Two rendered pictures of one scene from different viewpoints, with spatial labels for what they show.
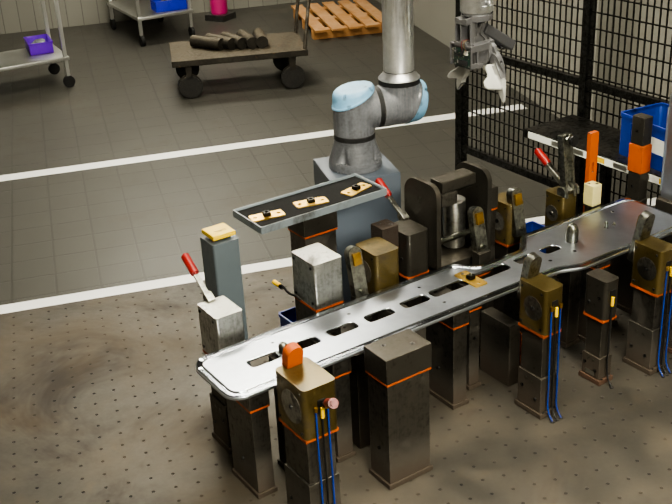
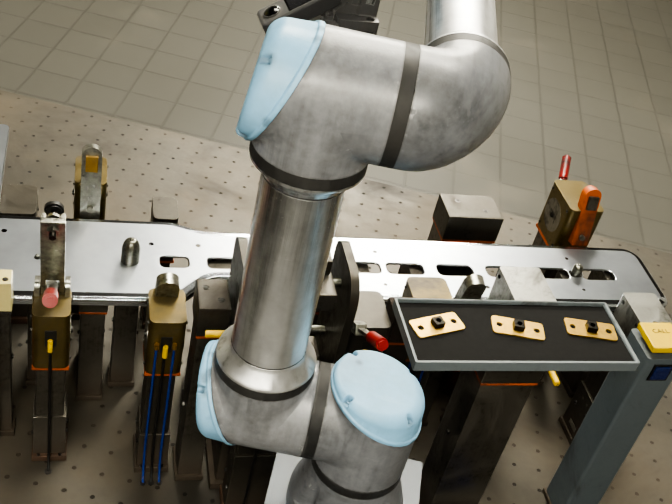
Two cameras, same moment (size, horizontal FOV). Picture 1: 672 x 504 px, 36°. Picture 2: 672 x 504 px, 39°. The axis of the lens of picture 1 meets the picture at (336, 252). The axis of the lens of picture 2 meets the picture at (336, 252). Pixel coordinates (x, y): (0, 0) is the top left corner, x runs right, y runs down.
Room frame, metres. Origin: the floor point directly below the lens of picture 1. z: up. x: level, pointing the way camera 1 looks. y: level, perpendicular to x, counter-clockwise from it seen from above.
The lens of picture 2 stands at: (3.56, 0.03, 2.12)
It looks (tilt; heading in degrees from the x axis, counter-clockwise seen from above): 38 degrees down; 194
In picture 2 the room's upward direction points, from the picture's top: 14 degrees clockwise
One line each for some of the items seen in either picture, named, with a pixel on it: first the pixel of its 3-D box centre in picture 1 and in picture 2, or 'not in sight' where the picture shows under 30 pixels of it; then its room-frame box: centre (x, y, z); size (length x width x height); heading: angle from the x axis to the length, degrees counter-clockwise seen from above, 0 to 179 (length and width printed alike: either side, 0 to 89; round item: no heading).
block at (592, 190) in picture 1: (589, 243); (2, 357); (2.62, -0.71, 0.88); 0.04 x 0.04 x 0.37; 33
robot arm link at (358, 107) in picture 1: (355, 108); (365, 416); (2.76, -0.08, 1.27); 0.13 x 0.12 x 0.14; 108
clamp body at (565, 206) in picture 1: (554, 248); (50, 385); (2.62, -0.61, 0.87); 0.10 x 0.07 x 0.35; 33
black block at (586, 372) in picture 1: (603, 330); (158, 261); (2.21, -0.65, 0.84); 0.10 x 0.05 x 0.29; 33
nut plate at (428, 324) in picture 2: (356, 187); (437, 322); (2.43, -0.06, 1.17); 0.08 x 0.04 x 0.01; 138
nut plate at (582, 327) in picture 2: (266, 214); (591, 327); (2.29, 0.16, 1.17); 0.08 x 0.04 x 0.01; 113
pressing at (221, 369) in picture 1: (466, 284); (327, 265); (2.20, -0.31, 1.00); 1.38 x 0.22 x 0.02; 123
